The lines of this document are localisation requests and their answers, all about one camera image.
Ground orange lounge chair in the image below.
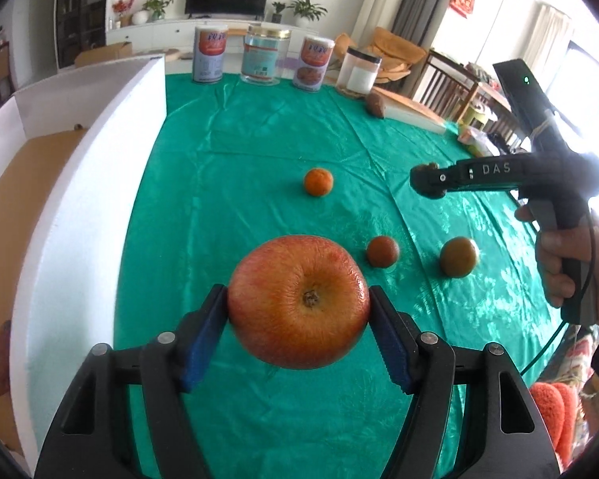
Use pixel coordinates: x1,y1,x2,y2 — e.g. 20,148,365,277
333,26,427,83

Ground large red apple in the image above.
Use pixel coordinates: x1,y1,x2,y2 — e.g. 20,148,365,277
227,235,371,371

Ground clear glass jar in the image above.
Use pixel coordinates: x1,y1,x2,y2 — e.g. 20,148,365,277
241,24,291,86

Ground small orange tangerine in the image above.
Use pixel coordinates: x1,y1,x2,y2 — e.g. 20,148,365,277
304,168,335,198

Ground white plastic bag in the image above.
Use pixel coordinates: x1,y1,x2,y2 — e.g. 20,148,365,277
456,125,505,158

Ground large green potted plant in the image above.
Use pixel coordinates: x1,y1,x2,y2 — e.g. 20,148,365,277
287,0,329,28

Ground white television cabinet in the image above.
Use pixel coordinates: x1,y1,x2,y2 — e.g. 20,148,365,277
105,16,330,55

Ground black cable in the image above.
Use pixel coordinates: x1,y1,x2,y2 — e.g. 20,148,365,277
519,212,597,377

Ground cardboard box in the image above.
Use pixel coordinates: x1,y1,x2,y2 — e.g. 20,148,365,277
74,41,133,67

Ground white jar black lid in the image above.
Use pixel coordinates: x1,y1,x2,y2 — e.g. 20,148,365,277
337,46,383,97

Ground dark wooden slatted chair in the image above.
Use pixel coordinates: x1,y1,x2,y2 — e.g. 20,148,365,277
412,50,480,123

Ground dark glass display cabinet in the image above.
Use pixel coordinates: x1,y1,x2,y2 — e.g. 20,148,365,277
54,0,111,68

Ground green satin tablecloth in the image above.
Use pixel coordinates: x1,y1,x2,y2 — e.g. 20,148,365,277
114,71,565,479

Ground leafy potted plant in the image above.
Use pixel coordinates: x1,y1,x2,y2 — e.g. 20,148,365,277
142,0,177,22

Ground white sheer curtain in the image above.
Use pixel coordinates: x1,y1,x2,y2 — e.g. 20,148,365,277
522,4,572,81

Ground green-brown round fruit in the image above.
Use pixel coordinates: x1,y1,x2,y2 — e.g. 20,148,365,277
439,236,480,279

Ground grey curtain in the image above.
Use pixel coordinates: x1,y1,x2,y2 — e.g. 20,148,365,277
387,0,467,51

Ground white foam box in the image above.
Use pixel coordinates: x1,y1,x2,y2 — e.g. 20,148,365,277
0,54,167,475

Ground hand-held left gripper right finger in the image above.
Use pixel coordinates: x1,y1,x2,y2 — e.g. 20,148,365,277
368,284,565,479

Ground red label tin can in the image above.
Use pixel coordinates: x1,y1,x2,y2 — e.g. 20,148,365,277
193,25,229,84
293,36,335,92

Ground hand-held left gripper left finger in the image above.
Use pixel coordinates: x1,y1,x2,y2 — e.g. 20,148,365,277
32,283,229,479

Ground person's right hand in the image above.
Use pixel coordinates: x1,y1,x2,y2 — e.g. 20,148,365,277
514,204,599,333

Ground floral cloth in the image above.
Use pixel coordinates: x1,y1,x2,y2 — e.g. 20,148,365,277
554,327,599,460

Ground small red-brown fruit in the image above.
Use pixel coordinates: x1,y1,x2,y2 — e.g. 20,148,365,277
367,236,400,267

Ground red flower bouquet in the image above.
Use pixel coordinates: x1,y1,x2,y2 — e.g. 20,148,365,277
112,0,137,27

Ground orange fluffy towel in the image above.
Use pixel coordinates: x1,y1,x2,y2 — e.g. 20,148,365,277
529,382,582,465

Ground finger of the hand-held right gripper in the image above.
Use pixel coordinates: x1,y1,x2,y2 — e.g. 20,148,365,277
409,164,450,200

